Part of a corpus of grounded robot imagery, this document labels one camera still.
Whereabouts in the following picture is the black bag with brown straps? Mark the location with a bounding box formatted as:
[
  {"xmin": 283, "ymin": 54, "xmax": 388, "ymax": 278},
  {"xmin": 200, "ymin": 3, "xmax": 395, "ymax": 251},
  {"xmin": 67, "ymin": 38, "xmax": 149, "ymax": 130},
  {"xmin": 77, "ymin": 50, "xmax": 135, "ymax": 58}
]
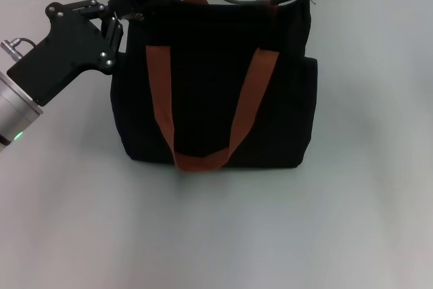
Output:
[{"xmin": 110, "ymin": 0, "xmax": 319, "ymax": 173}]

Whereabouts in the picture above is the left arm cable with connector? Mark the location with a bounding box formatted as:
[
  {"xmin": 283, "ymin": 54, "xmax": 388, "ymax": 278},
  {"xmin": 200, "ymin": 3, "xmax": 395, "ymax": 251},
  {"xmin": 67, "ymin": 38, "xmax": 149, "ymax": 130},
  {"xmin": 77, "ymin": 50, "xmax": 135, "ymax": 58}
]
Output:
[{"xmin": 0, "ymin": 36, "xmax": 38, "ymax": 60}]

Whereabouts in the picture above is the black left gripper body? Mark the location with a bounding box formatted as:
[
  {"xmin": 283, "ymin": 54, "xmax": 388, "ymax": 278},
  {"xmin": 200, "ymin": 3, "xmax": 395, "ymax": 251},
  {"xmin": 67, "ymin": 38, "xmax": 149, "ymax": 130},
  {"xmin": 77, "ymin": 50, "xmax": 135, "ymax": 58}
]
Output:
[{"xmin": 6, "ymin": 2, "xmax": 118, "ymax": 107}]

